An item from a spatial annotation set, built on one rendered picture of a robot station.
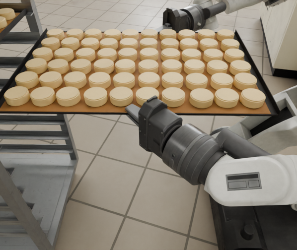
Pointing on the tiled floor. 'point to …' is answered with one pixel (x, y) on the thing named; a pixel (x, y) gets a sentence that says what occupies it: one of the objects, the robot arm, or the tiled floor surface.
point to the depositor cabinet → (288, 34)
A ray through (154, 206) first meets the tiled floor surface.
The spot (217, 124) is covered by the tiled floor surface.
